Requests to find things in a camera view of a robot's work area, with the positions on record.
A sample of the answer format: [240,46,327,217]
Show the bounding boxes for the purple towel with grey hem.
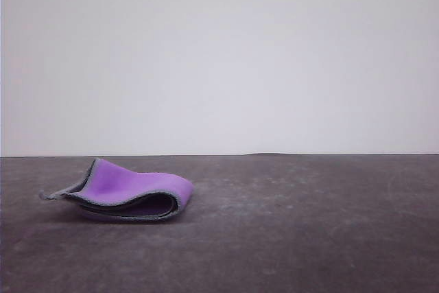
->
[37,157,195,223]

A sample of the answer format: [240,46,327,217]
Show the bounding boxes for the grey table cloth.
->
[0,152,439,293]

